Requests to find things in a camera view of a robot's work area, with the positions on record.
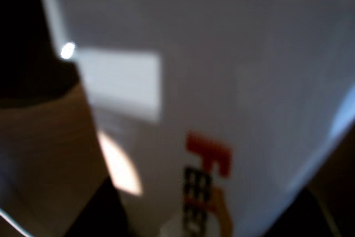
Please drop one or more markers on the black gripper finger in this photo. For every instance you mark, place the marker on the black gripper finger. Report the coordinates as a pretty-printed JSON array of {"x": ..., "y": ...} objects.
[{"x": 25, "y": 31}]

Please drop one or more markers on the white servo box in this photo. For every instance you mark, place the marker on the white servo box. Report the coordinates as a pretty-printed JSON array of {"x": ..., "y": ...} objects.
[{"x": 222, "y": 54}]

